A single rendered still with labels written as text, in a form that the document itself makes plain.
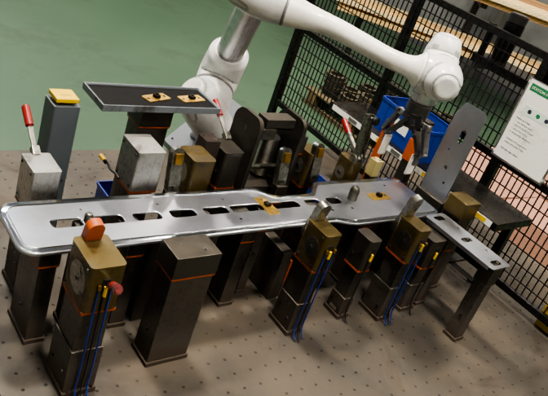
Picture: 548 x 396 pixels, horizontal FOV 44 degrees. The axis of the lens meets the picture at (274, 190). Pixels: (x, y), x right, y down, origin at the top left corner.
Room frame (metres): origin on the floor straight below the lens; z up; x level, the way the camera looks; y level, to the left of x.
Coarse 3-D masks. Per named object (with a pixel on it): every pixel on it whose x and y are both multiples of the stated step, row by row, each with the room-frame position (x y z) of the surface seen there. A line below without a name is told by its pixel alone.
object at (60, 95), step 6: (54, 90) 1.55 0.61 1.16; (60, 90) 1.56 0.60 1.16; (66, 90) 1.58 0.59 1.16; (72, 90) 1.59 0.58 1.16; (54, 96) 1.53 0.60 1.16; (60, 96) 1.53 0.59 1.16; (66, 96) 1.54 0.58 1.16; (72, 96) 1.56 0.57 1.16; (60, 102) 1.52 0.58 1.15; (66, 102) 1.53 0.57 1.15; (72, 102) 1.54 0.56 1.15; (78, 102) 1.55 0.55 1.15
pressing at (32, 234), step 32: (192, 192) 1.58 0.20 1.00; (224, 192) 1.65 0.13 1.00; (256, 192) 1.72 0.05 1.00; (320, 192) 1.87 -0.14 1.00; (32, 224) 1.20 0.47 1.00; (128, 224) 1.33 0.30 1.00; (160, 224) 1.38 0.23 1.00; (192, 224) 1.44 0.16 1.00; (224, 224) 1.49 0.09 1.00; (256, 224) 1.55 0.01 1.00; (288, 224) 1.61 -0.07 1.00; (352, 224) 1.76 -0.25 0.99; (32, 256) 1.12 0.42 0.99
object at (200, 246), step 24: (168, 240) 1.28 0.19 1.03; (192, 240) 1.32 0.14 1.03; (168, 264) 1.25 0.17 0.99; (192, 264) 1.26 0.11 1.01; (216, 264) 1.31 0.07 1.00; (168, 288) 1.23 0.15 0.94; (192, 288) 1.28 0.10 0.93; (144, 312) 1.28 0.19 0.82; (168, 312) 1.24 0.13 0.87; (192, 312) 1.30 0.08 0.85; (144, 336) 1.26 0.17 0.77; (168, 336) 1.26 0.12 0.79; (144, 360) 1.24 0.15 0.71; (168, 360) 1.27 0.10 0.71
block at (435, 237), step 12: (432, 228) 1.95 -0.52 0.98; (432, 240) 1.87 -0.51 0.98; (444, 240) 1.90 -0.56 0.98; (432, 252) 1.87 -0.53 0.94; (420, 264) 1.86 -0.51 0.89; (432, 264) 1.89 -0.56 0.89; (408, 276) 1.88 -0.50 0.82; (420, 276) 1.89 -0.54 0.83; (408, 288) 1.87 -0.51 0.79; (408, 300) 1.88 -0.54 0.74
